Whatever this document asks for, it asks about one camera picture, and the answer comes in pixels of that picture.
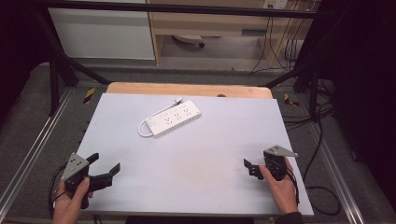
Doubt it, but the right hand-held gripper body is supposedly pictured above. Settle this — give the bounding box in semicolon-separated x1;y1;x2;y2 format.
262;145;299;182

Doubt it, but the white cabinet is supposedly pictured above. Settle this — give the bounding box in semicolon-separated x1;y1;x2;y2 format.
48;7;156;61

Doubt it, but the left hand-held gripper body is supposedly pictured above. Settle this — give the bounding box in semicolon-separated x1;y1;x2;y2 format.
61;151;92;193

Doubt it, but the person's right hand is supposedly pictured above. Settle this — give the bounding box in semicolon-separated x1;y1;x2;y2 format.
259;158;300;217

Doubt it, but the bundle of black hanging cables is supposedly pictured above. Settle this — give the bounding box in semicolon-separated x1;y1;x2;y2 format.
250;13;307;74

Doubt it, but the white wall socket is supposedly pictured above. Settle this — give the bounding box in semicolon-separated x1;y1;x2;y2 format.
262;0;290;10

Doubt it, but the small white power strip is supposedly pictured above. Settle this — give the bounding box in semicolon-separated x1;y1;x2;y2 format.
172;34;206;49

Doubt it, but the wooden table board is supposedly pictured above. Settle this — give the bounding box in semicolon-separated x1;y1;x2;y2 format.
106;81;274;100

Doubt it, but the black metal frame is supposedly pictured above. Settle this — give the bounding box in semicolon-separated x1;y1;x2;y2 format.
33;0;329;123

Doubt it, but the yellow black tape strip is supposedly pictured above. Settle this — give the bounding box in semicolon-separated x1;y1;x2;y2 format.
283;92;301;107
82;87;96;105

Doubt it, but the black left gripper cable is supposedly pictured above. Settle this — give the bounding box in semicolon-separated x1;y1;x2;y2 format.
47;163;68;219

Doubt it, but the white power strip cable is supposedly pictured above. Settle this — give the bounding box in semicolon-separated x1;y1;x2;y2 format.
137;96;184;138

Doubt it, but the person's left hand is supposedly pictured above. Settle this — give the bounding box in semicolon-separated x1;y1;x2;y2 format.
51;177;94;224

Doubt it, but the black curtain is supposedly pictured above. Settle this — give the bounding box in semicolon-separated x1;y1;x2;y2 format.
303;0;396;213
0;0;52;125

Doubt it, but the wooden desk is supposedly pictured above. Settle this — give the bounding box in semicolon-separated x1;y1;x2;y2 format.
146;0;314;68

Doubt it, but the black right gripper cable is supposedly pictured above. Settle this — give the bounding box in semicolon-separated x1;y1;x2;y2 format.
284;169;301;207

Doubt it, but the black floor cable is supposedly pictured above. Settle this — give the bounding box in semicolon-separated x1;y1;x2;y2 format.
302;102;343;217

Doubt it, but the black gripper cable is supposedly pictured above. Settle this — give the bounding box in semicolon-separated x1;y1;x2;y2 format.
47;163;68;219
284;169;301;207

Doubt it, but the aluminium rail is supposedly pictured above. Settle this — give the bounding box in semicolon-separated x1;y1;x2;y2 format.
0;88;75;214
309;122;366;224

